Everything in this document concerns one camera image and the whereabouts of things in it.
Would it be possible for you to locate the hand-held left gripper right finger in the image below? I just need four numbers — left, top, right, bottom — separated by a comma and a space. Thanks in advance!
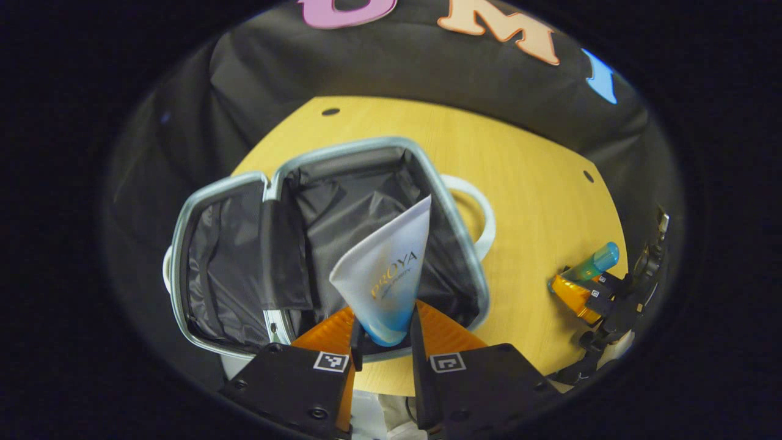
409, 299, 560, 440

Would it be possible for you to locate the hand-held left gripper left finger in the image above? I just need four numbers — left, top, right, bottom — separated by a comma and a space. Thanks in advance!
220, 306, 365, 440

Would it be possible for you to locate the teal skin care bottle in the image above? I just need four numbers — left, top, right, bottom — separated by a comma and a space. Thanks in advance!
559, 241, 621, 284

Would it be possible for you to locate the white skin care tube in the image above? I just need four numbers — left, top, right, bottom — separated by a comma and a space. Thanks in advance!
329, 194, 433, 348

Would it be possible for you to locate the pale blue suitcase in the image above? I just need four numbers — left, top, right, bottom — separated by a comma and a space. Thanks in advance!
162, 136, 497, 362

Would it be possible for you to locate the black backdrop cloth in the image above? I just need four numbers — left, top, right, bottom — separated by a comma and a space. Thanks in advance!
107, 0, 682, 257

